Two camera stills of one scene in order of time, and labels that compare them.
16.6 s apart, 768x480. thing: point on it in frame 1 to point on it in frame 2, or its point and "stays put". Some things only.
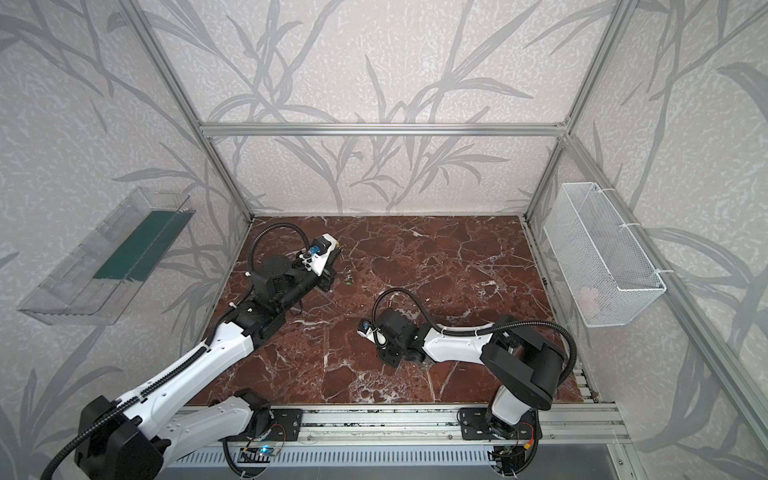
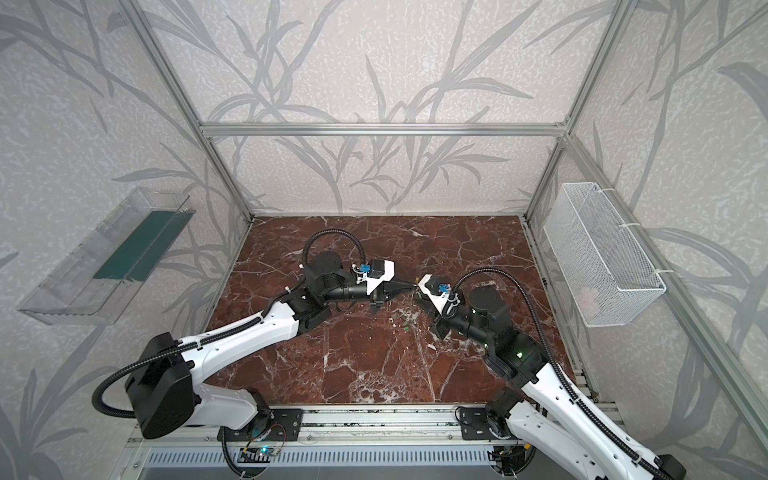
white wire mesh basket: [611, 279] stays put
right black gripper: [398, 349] to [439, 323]
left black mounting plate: [287, 425] stays put
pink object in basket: [588, 301] stays put
